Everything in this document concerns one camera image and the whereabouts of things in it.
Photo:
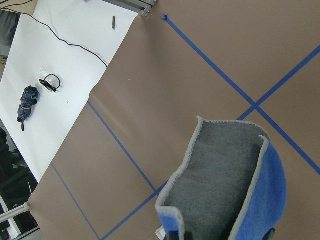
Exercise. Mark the black glasses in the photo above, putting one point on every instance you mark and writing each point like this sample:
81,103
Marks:
51,82

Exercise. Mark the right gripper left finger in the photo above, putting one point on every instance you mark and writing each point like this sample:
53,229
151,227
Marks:
173,235

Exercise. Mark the blue grey towel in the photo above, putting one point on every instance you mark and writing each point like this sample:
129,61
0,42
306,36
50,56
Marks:
231,185

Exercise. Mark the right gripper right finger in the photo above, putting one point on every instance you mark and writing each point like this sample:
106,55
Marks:
270,234

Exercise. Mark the folded dark blue umbrella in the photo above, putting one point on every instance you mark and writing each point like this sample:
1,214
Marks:
27,101

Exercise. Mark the aluminium corner frame post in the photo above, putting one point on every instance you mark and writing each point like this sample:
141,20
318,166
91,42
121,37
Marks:
14,212

